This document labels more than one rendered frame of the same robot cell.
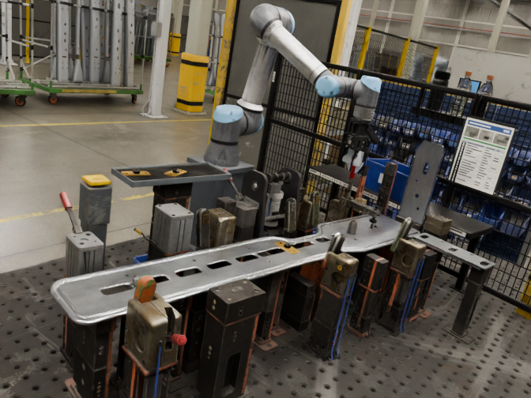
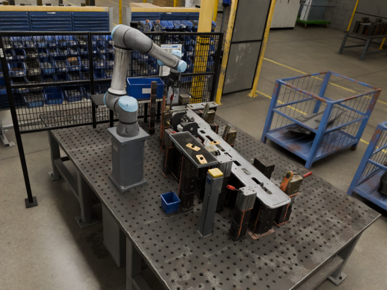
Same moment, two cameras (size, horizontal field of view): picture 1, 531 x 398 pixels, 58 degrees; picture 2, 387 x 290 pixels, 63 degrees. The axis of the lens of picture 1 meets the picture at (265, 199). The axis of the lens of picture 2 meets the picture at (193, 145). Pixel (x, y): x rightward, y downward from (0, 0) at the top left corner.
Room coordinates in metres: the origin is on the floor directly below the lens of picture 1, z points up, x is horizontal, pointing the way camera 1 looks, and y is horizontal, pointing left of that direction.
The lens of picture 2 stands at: (1.11, 1.88, 2.12)
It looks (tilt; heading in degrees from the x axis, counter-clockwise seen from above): 30 degrees down; 283
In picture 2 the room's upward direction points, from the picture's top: 7 degrees clockwise
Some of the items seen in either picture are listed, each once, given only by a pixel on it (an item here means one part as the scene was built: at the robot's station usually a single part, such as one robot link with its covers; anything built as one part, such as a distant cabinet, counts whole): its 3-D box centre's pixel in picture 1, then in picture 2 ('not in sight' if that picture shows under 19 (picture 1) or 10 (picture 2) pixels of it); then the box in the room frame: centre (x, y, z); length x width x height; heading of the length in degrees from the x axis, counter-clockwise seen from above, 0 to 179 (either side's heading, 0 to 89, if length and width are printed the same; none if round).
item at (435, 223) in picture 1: (427, 257); (182, 113); (1.84, -0.71, 0.88); 0.08 x 0.08 x 0.36; 46
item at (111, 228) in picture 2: not in sight; (127, 217); (1.94, 0.21, 0.33); 0.31 x 0.31 x 0.66; 55
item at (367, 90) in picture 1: (367, 91); (175, 58); (1.82, -0.30, 1.49); 0.09 x 0.08 x 0.11; 62
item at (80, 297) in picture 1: (284, 251); (217, 144); (1.38, -0.09, 1.00); 1.38 x 0.22 x 0.02; 136
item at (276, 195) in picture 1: (264, 234); (182, 147); (1.62, -0.02, 0.94); 0.18 x 0.13 x 0.49; 136
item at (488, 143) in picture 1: (480, 155); (170, 60); (2.06, -0.88, 1.30); 0.23 x 0.02 x 0.31; 46
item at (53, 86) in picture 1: (85, 50); not in sight; (8.71, 3.62, 0.88); 1.91 x 1.01 x 1.76; 147
